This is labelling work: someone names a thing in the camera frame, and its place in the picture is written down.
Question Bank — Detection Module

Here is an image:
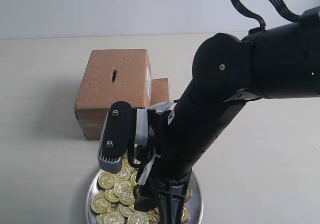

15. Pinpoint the round steel plate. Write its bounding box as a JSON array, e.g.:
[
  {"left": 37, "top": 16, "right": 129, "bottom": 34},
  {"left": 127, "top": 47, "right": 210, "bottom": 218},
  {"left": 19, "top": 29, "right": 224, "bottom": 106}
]
[{"left": 85, "top": 169, "right": 204, "bottom": 224}]

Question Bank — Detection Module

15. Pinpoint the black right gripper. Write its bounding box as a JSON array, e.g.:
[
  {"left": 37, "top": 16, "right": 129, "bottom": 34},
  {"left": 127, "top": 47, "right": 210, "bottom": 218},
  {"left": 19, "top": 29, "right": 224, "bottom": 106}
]
[{"left": 127, "top": 109, "right": 190, "bottom": 224}]

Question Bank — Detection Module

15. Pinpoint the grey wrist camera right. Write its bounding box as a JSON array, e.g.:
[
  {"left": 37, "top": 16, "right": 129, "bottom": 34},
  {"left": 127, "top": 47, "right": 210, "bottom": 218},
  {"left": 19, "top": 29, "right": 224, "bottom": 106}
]
[{"left": 97, "top": 101, "right": 135, "bottom": 174}]

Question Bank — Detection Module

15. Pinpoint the gold coin middle stack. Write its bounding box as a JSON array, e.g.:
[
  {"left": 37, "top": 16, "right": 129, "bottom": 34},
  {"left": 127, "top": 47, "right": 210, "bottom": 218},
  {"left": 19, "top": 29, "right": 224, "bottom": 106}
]
[{"left": 118, "top": 186, "right": 135, "bottom": 206}]

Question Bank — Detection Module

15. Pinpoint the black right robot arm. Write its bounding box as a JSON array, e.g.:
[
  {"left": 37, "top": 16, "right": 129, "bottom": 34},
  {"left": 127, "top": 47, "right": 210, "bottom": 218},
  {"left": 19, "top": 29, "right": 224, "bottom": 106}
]
[{"left": 134, "top": 4, "right": 320, "bottom": 224}]

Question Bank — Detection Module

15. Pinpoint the gold coin lower left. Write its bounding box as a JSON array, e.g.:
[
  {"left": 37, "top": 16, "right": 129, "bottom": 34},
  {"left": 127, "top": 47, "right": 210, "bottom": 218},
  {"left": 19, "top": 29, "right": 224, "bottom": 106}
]
[{"left": 90, "top": 195, "right": 111, "bottom": 214}]

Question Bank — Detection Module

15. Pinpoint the black ribbon cable loop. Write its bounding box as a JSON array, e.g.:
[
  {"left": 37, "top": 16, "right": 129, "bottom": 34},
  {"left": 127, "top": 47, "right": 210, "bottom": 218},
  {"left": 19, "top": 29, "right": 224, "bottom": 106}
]
[{"left": 229, "top": 0, "right": 303, "bottom": 31}]

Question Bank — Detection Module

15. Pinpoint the cardboard box with slot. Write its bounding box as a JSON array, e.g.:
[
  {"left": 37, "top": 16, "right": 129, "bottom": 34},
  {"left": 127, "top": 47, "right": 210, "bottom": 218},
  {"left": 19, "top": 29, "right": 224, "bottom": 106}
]
[{"left": 74, "top": 49, "right": 170, "bottom": 140}]

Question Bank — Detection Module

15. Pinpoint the gold coin left edge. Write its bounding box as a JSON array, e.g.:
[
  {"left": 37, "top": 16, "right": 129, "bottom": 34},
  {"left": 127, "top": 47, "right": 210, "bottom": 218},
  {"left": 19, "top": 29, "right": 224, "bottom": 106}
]
[{"left": 98, "top": 172, "right": 117, "bottom": 189}]

